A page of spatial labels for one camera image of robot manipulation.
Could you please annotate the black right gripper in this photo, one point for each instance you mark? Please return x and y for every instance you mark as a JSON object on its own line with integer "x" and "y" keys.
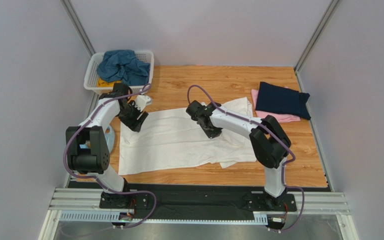
{"x": 209, "y": 126}

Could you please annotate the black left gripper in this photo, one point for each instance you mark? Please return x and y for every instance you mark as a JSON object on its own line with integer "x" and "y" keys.
{"x": 135, "y": 124}

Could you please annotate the white t-shirt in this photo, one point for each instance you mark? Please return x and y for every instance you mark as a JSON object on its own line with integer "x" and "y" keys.
{"x": 170, "y": 139}

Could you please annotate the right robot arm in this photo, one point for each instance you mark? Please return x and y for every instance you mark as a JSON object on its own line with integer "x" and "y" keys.
{"x": 268, "y": 140}

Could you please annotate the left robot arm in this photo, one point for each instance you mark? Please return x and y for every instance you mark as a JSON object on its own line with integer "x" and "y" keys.
{"x": 87, "y": 154}

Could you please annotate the yellow t-shirt in basket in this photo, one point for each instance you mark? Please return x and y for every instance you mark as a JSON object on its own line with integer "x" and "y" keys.
{"x": 104, "y": 84}

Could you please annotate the crumpled blue t-shirt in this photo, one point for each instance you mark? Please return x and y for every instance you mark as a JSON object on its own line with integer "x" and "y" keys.
{"x": 124, "y": 65}

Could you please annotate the white plastic laundry basket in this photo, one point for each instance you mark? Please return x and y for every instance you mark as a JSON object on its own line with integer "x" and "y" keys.
{"x": 91, "y": 76}

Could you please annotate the folded navy t-shirt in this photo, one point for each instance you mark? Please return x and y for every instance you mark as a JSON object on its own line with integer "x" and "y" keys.
{"x": 281, "y": 100}

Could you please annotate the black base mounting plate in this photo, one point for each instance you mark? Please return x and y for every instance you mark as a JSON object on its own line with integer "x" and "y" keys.
{"x": 200, "y": 202}

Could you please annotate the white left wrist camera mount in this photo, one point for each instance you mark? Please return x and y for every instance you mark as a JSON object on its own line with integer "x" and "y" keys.
{"x": 142, "y": 101}

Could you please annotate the left corner aluminium post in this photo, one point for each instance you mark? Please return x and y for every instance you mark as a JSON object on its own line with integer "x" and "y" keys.
{"x": 75, "y": 20}

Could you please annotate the corner aluminium post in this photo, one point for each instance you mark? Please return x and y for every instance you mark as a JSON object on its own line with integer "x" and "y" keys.
{"x": 324, "y": 21}
{"x": 75, "y": 20}

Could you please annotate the right corner aluminium post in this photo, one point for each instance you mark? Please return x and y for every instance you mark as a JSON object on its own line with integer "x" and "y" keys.
{"x": 324, "y": 21}

